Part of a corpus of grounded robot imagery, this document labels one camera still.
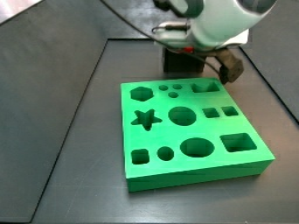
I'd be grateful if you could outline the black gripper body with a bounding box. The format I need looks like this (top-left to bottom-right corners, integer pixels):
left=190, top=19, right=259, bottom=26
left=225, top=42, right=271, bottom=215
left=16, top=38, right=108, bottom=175
left=215, top=48, right=245, bottom=84

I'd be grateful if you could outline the red double-square block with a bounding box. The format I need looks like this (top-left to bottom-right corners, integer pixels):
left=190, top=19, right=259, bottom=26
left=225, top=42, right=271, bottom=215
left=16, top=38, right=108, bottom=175
left=183, top=46, right=194, bottom=53

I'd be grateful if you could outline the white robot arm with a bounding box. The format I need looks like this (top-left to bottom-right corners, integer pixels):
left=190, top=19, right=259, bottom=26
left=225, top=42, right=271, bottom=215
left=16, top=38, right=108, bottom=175
left=153, top=0, right=277, bottom=83

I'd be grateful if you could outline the green shape sorting board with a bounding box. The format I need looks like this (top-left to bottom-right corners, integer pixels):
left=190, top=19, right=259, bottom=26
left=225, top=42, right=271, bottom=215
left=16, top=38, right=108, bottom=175
left=120, top=78, right=275, bottom=192

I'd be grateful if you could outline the black curved holder stand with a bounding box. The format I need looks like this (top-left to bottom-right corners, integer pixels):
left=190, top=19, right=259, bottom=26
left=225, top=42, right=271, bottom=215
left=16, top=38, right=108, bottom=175
left=163, top=49, right=205, bottom=73

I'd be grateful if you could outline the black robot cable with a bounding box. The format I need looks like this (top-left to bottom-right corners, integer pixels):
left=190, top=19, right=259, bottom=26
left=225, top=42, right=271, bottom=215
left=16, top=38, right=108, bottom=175
left=99, top=0, right=221, bottom=77

